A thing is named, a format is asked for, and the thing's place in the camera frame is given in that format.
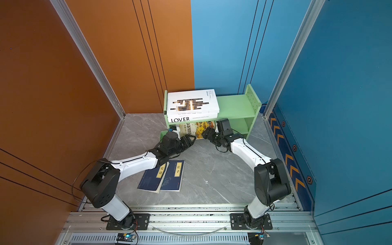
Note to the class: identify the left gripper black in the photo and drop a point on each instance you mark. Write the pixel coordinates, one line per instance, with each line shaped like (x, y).
(189, 142)

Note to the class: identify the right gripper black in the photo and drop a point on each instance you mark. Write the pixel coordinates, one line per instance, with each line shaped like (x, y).
(209, 134)

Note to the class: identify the white LOVER book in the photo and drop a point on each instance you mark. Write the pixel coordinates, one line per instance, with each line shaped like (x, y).
(178, 118)

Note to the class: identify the yellow Chinese history picture book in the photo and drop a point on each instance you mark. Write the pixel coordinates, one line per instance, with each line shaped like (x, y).
(195, 129)

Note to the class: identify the dark blue book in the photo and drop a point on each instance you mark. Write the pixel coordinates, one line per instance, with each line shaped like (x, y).
(173, 176)
(152, 179)

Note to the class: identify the white book brown bars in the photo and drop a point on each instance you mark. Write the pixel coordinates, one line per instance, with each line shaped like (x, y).
(193, 101)

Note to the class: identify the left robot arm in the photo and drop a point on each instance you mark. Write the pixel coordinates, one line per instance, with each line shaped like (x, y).
(100, 184)

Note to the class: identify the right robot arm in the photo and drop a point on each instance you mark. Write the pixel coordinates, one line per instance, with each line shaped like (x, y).
(271, 183)

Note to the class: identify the green desktop shelf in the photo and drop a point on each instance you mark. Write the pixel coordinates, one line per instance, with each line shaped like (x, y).
(240, 110)

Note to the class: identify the left circuit board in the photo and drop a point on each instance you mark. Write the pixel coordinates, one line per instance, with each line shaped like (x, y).
(126, 238)

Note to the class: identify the circuit board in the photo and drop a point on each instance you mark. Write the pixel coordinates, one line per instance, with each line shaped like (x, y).
(257, 238)
(126, 238)

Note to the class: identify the right circuit board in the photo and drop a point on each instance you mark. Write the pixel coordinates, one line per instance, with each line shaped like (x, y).
(257, 238)

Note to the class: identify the aluminium rail frame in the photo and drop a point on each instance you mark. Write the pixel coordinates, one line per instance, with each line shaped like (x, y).
(192, 225)

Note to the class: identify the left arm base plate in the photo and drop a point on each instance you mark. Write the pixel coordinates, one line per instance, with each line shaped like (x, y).
(133, 221)

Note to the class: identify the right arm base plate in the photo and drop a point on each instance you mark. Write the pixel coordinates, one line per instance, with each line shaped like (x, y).
(244, 221)

